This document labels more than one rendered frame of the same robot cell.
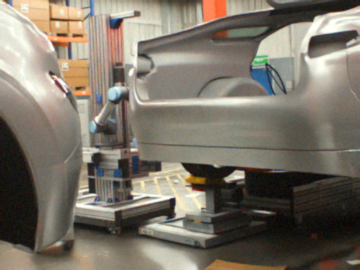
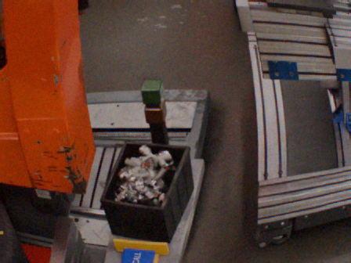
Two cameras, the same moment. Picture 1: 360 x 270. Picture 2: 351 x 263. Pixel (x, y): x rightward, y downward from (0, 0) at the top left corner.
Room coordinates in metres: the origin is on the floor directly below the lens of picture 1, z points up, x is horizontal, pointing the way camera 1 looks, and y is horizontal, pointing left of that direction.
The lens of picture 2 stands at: (7.26, -0.89, 1.81)
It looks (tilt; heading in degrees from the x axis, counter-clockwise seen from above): 38 degrees down; 148
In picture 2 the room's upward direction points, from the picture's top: 9 degrees counter-clockwise
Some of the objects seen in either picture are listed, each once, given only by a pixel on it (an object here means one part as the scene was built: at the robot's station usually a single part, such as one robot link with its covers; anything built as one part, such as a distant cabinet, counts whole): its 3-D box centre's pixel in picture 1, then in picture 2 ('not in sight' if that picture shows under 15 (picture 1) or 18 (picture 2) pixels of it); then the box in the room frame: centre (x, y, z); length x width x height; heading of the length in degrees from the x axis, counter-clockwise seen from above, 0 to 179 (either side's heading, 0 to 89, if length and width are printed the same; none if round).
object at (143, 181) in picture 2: not in sight; (146, 192); (5.96, -0.17, 0.51); 0.20 x 0.14 x 0.13; 128
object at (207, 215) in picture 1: (213, 200); not in sight; (5.08, -0.19, 0.32); 0.40 x 0.30 x 0.28; 134
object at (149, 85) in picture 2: not in sight; (152, 91); (5.84, -0.04, 0.64); 0.04 x 0.04 x 0.04; 44
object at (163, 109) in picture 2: not in sight; (155, 111); (5.84, -0.04, 0.59); 0.04 x 0.04 x 0.04; 44
